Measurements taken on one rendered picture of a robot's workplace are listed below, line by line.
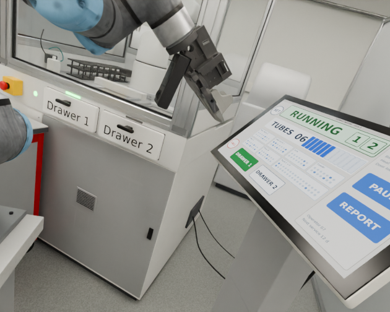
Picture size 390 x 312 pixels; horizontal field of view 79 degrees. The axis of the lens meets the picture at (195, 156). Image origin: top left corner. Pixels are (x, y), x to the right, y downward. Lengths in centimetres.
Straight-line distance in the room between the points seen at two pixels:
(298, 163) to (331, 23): 377
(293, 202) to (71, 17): 48
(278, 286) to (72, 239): 108
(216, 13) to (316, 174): 58
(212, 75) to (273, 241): 44
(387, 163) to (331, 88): 371
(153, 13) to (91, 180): 88
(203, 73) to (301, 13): 377
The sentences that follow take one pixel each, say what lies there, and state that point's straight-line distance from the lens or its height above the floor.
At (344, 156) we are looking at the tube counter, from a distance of 59.
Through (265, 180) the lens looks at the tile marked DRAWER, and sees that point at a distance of 59.
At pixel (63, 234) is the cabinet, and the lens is 151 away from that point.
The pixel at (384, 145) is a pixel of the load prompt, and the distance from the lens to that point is 60.
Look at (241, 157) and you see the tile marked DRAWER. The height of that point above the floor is 100.
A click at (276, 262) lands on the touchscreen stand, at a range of 69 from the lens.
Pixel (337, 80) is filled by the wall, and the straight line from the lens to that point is 426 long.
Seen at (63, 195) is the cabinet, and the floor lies 42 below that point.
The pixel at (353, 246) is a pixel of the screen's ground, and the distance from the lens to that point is 48.
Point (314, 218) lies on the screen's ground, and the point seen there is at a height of 101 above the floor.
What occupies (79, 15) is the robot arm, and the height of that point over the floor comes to 122.
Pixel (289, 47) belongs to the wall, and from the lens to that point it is 415.
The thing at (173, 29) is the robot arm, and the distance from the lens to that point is 49.
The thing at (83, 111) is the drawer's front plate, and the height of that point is 89.
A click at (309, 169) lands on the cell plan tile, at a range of 58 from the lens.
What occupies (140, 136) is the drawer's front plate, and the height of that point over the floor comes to 89.
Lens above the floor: 120
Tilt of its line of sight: 20 degrees down
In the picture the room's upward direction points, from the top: 17 degrees clockwise
